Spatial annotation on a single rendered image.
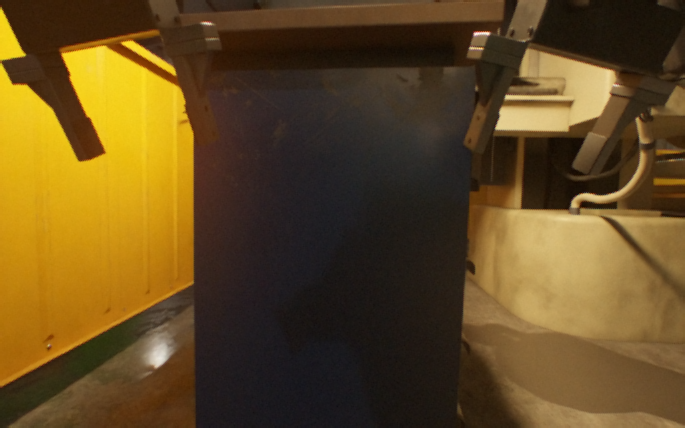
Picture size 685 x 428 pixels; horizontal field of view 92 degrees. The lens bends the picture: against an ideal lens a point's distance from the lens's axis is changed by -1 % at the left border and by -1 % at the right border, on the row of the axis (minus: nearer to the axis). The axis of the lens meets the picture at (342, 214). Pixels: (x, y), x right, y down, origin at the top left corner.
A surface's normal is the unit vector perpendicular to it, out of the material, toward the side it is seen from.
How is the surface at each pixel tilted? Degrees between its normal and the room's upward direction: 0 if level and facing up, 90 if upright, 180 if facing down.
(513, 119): 90
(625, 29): 113
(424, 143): 90
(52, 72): 83
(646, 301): 90
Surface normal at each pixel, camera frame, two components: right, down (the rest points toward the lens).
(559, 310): -0.72, 0.03
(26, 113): 1.00, 0.04
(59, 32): -0.07, 0.46
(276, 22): -0.13, 0.07
